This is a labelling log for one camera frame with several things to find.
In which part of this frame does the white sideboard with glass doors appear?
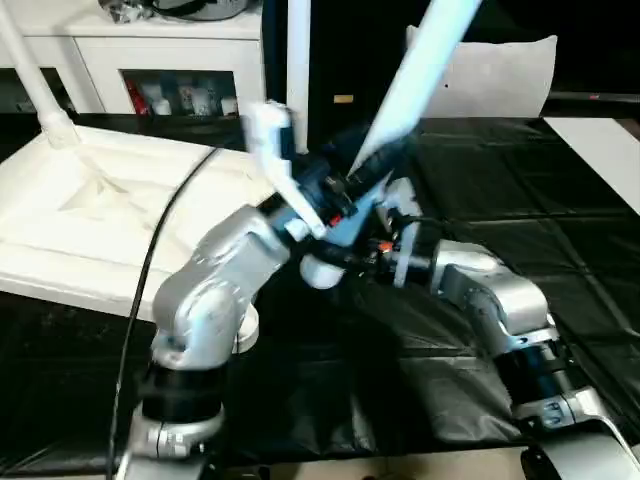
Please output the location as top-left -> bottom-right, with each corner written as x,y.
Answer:
0,18 -> 267,118

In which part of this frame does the white plastic table top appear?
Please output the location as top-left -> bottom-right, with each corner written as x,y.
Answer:
0,123 -> 262,355

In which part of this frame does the dark clutter pile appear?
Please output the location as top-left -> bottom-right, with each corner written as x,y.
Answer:
98,0 -> 152,25

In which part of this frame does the black work mat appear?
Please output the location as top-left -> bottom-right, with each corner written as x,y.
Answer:
0,112 -> 640,475

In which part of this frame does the white plastic table leg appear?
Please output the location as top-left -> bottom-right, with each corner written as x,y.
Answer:
298,0 -> 485,292
0,0 -> 80,150
286,0 -> 312,155

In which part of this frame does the grey cushion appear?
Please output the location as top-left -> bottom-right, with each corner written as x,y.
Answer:
403,23 -> 560,120

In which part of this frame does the white flat board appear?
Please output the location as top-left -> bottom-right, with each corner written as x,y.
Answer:
541,114 -> 640,217

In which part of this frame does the grey rounded bag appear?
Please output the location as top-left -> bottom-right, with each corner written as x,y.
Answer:
151,0 -> 250,22

